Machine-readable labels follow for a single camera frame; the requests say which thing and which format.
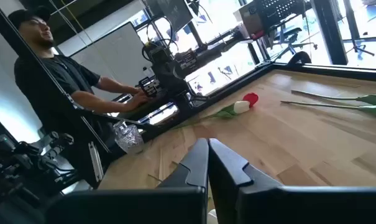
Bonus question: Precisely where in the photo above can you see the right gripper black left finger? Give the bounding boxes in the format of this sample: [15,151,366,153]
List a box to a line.
[44,138,209,224]

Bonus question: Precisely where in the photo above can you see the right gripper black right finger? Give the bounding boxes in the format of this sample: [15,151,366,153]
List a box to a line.
[208,138,376,224]

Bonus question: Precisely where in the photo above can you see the white artificial tulip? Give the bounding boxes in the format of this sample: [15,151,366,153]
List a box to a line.
[172,100,250,130]

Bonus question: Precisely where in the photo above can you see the red artificial tulip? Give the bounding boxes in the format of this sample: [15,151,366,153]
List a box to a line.
[280,100,376,118]
[242,92,259,108]

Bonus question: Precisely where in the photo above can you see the clear glass vase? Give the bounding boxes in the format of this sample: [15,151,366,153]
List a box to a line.
[112,120,145,155]

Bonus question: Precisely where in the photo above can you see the white partition board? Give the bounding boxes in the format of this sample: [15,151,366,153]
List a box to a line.
[55,21,154,103]

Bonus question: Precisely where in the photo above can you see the person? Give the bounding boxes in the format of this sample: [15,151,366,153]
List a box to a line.
[7,6,153,150]

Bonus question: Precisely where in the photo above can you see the brown cardboard box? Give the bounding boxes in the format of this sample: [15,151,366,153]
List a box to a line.
[233,1,266,37]

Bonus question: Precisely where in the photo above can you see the black office chair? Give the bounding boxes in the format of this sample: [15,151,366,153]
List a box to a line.
[255,0,319,63]

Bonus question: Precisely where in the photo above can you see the black background machinery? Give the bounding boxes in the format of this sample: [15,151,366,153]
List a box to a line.
[0,110,78,215]

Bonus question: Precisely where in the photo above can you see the black pillar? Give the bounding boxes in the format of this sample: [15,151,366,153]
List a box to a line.
[310,0,349,66]

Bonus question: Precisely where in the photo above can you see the black tripod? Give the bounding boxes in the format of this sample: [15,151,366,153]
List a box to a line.
[339,0,376,58]

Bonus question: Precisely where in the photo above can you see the thin yellow cable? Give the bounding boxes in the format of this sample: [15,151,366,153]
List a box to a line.
[61,0,94,45]

